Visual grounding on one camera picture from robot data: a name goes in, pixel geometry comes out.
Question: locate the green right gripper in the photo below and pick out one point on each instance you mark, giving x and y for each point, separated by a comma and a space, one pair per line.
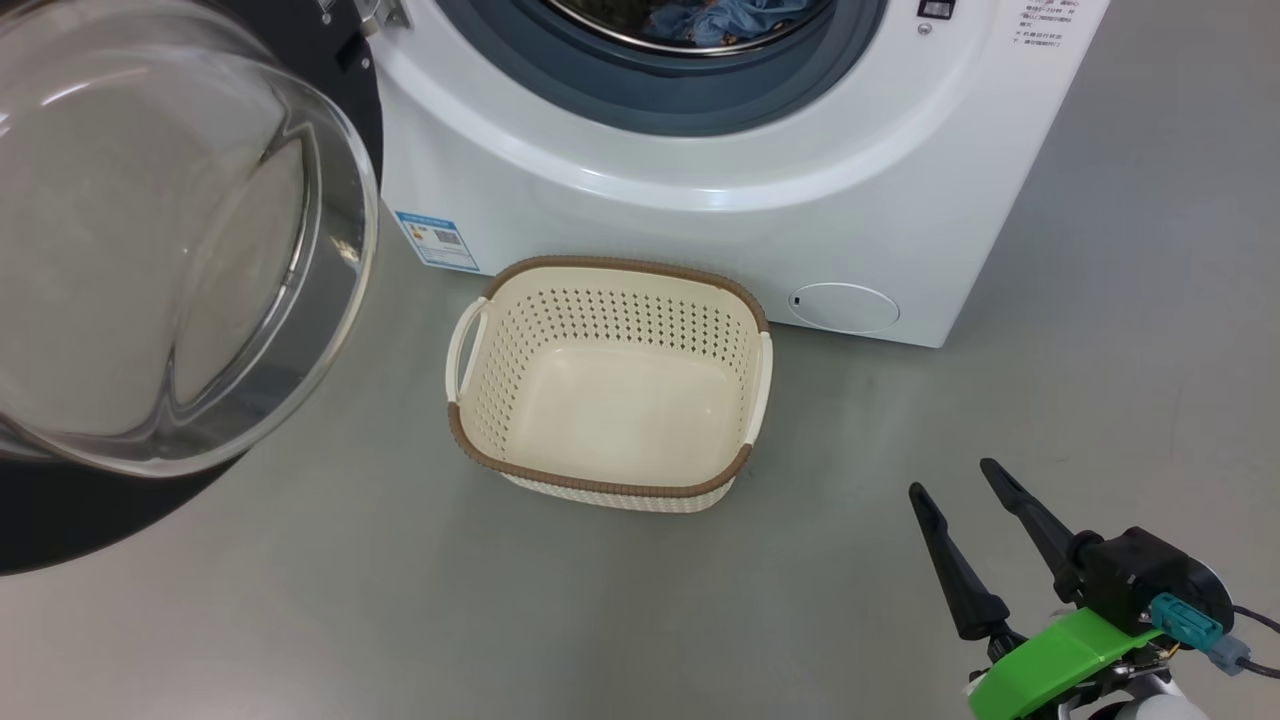
1050, 665

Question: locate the white front-load washing machine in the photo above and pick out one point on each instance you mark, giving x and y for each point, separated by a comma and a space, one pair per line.
700, 230

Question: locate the round white filter cover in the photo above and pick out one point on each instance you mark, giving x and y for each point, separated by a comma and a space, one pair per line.
843, 308

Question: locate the blue energy label sticker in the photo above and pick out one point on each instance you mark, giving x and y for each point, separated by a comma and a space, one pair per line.
437, 240

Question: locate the steel washing machine drum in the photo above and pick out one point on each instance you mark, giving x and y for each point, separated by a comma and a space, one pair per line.
600, 25

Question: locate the blue bear print garment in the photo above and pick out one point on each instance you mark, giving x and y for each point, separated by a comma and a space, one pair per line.
740, 20

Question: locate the black text warning label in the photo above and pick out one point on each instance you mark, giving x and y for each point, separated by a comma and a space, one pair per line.
1043, 25

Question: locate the cream basket with brown rim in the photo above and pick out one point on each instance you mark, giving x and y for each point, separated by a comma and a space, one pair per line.
620, 400

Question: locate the black glass washer door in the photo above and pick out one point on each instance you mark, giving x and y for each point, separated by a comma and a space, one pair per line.
80, 520

